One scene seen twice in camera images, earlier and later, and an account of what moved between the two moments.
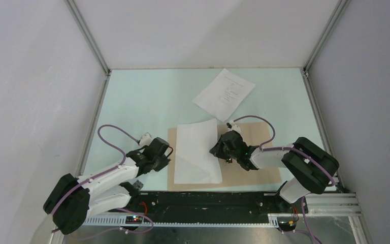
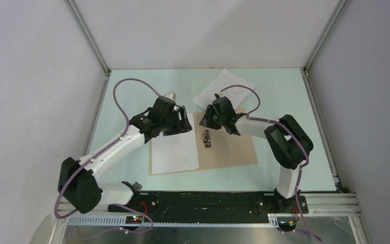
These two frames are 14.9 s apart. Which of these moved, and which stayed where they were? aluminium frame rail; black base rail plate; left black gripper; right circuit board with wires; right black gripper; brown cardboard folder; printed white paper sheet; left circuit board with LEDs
Moved: right black gripper; brown cardboard folder; left black gripper
Stayed: printed white paper sheet; aluminium frame rail; black base rail plate; right circuit board with wires; left circuit board with LEDs
